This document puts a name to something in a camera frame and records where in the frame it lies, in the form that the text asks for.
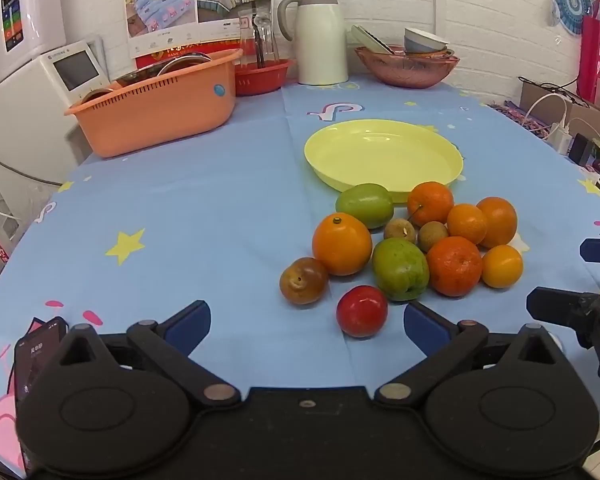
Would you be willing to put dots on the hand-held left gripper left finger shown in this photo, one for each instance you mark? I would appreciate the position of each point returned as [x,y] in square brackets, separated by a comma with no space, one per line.
[190,322]

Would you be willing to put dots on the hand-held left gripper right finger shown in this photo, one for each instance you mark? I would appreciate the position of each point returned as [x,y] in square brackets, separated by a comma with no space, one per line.
[422,325]

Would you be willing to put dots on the large green jujube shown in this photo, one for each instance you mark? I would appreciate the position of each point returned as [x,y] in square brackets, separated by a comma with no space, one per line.
[400,270]

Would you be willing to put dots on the red plum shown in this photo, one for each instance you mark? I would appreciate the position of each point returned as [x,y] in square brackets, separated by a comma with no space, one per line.
[362,311]

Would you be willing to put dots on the small yellow orange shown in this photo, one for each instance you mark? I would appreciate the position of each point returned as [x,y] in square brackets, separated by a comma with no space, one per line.
[502,266]

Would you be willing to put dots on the large mandarin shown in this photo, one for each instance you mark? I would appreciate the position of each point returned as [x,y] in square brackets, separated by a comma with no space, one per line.
[454,266]

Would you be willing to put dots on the brown longan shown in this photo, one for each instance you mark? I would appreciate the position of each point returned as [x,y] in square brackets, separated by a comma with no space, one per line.
[432,236]
[400,230]

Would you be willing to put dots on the smooth round orange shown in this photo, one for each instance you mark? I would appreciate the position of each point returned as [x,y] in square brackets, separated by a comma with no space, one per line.
[466,224]
[497,222]

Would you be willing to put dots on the large navel orange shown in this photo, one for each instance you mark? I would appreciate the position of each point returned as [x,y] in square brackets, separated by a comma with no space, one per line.
[342,245]

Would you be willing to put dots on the mandarin with stem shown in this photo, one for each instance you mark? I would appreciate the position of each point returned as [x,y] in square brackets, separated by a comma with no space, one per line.
[430,204]

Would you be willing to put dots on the dark brown plum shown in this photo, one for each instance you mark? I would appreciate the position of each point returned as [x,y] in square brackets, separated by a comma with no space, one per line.
[304,281]

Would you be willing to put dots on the yellow plastic plate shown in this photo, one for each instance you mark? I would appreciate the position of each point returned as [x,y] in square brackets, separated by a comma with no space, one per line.
[380,155]

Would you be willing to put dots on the blue printed tablecloth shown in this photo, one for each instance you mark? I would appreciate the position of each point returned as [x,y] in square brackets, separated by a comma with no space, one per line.
[180,210]

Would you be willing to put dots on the white charger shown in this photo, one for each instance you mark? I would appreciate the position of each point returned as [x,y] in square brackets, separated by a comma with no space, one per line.
[561,137]

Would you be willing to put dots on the black smartphone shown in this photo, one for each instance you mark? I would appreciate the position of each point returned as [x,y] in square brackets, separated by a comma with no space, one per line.
[37,355]

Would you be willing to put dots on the cardboard box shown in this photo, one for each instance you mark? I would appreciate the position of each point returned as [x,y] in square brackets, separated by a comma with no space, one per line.
[545,105]

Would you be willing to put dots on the pink gift bag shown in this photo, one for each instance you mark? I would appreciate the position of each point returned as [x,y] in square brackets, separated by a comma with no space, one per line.
[597,55]

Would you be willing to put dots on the orange plastic basket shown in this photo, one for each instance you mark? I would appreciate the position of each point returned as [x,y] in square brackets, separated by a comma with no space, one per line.
[155,115]

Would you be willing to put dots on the patterned rim bowl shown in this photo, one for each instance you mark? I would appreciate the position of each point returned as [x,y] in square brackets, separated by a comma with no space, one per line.
[447,53]

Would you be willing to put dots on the steel pan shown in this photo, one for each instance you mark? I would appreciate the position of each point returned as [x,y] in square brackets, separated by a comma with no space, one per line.
[140,76]

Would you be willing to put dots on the blue round hand fan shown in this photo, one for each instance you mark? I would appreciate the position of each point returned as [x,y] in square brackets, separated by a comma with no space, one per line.
[572,0]

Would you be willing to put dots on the red plastic basket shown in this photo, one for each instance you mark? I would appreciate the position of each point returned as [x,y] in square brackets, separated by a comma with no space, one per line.
[260,80]

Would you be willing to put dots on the pink glass bowl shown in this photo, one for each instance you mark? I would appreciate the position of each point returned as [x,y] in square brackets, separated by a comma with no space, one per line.
[407,71]

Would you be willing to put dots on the white appliance with screen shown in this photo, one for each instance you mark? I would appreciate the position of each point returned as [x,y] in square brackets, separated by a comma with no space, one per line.
[15,135]

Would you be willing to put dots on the steel bowl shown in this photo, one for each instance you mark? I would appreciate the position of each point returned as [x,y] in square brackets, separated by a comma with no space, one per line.
[187,61]

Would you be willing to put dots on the grey-blue bowl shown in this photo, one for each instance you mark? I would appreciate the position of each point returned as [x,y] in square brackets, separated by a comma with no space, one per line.
[425,40]

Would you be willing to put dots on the white device with screen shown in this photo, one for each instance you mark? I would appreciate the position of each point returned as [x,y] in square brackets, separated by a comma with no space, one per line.
[75,70]

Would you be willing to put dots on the white green-rimmed dish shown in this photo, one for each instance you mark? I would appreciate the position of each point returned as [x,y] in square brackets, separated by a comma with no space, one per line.
[370,39]

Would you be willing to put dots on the white thermos jug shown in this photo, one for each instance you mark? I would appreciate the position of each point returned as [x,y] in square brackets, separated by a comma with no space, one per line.
[322,40]

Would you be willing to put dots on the white water purifier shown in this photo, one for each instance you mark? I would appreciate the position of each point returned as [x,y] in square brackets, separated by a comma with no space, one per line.
[25,15]

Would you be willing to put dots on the wall poster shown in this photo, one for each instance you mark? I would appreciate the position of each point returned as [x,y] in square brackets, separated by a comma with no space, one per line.
[180,5]

